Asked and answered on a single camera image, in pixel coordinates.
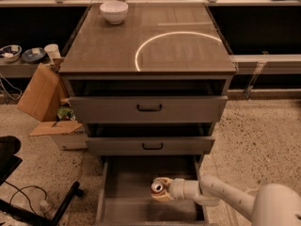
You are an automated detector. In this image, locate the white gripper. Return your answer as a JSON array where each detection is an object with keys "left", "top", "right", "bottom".
[{"left": 151, "top": 177, "right": 201, "bottom": 202}]

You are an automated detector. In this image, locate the red coke can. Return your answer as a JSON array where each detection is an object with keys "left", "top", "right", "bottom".
[{"left": 150, "top": 180, "right": 165, "bottom": 195}]

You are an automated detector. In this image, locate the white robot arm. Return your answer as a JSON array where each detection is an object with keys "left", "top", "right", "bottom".
[{"left": 150, "top": 174, "right": 301, "bottom": 226}]

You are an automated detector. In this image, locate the grey bottom drawer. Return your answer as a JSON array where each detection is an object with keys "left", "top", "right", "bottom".
[{"left": 95, "top": 155, "right": 208, "bottom": 226}]

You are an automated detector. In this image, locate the grey drawer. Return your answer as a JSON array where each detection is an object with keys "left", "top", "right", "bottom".
[
  {"left": 70, "top": 96, "right": 228, "bottom": 123},
  {"left": 95, "top": 155, "right": 208, "bottom": 226},
  {"left": 86, "top": 137, "right": 214, "bottom": 156}
]

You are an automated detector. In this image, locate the grey middle drawer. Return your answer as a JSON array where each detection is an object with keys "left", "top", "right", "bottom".
[{"left": 86, "top": 137, "right": 214, "bottom": 156}]

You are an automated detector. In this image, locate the grey top drawer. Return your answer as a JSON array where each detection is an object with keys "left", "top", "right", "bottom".
[{"left": 70, "top": 96, "right": 228, "bottom": 123}]

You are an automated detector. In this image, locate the grey drawer cabinet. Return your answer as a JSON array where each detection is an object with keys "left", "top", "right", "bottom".
[{"left": 57, "top": 2, "right": 238, "bottom": 226}]

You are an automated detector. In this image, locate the clear plastic bottle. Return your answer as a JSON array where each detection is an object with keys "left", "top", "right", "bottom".
[{"left": 40, "top": 200, "right": 55, "bottom": 219}]

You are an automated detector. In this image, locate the green snack bag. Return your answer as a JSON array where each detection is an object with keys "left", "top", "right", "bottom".
[{"left": 56, "top": 106, "right": 75, "bottom": 121}]

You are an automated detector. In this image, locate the open cardboard box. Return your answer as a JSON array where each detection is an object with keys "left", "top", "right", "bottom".
[{"left": 17, "top": 63, "right": 87, "bottom": 150}]

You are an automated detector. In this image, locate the black office chair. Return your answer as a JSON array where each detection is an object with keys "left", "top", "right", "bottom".
[{"left": 0, "top": 136, "right": 84, "bottom": 226}]

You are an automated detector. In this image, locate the white paper cup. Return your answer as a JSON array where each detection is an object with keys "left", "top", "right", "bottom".
[{"left": 44, "top": 43, "right": 61, "bottom": 59}]

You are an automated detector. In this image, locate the white ceramic bowl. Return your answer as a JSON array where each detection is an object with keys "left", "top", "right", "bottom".
[{"left": 100, "top": 1, "right": 129, "bottom": 24}]

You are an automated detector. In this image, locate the blue patterned bowl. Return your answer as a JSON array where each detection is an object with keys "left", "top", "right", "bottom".
[{"left": 22, "top": 47, "right": 46, "bottom": 63}]

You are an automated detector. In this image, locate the patterned bowl far left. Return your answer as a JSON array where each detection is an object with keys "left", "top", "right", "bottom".
[{"left": 0, "top": 45, "right": 22, "bottom": 63}]

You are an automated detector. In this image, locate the black floor cable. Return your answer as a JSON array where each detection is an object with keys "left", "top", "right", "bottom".
[{"left": 4, "top": 180, "right": 49, "bottom": 215}]

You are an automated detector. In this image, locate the grey wall shelf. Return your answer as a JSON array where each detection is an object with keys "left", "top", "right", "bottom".
[{"left": 0, "top": 57, "right": 66, "bottom": 79}]

